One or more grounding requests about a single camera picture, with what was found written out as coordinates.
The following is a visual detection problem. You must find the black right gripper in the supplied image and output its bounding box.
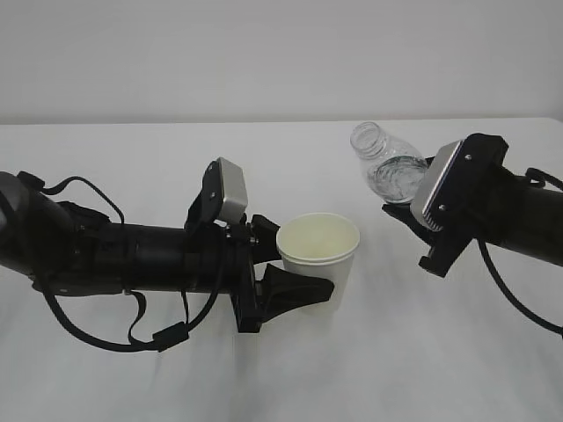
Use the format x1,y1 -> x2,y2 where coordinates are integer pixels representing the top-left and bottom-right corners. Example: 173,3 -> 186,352
382,133 -> 532,277

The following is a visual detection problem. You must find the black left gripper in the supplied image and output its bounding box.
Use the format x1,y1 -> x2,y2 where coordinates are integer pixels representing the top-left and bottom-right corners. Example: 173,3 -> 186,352
182,215 -> 335,333

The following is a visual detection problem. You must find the clear green-label water bottle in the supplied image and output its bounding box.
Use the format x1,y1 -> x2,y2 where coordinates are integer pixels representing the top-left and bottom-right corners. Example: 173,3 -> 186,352
350,121 -> 428,204

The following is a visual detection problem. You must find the white paper cup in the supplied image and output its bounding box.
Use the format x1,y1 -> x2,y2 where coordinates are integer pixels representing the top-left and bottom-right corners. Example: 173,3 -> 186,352
276,213 -> 361,263
281,253 -> 354,316

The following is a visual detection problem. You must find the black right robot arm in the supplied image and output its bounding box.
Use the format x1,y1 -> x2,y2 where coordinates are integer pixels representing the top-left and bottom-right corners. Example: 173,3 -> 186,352
382,133 -> 562,277

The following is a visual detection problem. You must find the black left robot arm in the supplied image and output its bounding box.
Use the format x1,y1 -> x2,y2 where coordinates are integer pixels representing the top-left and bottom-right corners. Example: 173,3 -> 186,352
1,165 -> 334,350

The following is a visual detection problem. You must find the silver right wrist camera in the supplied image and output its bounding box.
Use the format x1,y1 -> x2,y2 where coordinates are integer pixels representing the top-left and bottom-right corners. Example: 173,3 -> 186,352
410,140 -> 464,232

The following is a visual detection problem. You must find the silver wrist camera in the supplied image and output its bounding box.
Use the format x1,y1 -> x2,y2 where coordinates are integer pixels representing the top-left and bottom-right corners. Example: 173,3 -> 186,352
218,157 -> 248,223
410,140 -> 464,232

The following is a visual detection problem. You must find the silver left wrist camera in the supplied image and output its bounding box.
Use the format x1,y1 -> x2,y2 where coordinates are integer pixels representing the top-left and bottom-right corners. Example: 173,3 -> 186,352
218,157 -> 248,223

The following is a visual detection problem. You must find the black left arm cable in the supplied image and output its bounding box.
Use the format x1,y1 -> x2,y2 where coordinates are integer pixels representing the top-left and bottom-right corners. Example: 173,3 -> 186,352
17,171 -> 234,353

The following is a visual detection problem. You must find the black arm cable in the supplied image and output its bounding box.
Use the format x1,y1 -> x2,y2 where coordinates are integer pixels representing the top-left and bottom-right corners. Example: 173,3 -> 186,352
477,166 -> 563,339
17,171 -> 234,353

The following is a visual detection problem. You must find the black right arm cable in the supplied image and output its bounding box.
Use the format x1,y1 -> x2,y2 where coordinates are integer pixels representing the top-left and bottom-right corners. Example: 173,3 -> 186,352
477,166 -> 563,339

